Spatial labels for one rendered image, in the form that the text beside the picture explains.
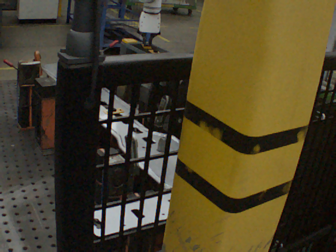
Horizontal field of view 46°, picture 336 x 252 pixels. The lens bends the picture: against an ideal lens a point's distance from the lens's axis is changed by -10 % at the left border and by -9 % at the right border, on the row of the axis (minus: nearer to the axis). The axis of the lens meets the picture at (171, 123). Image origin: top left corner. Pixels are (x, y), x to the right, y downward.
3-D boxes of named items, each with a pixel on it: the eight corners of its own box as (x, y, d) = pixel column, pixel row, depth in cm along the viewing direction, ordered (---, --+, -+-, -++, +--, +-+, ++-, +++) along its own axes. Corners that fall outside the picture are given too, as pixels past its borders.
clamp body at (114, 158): (91, 241, 140) (94, 153, 126) (120, 233, 147) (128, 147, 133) (104, 257, 133) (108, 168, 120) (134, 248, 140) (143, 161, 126)
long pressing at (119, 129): (33, 66, 214) (33, 63, 213) (71, 63, 227) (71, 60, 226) (192, 213, 115) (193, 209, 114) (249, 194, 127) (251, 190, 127)
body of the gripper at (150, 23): (160, 9, 205) (157, 31, 209) (140, 8, 202) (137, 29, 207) (163, 12, 198) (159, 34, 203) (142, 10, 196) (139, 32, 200)
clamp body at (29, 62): (12, 125, 212) (12, 59, 198) (37, 121, 221) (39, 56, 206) (18, 133, 205) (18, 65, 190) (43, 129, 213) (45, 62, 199)
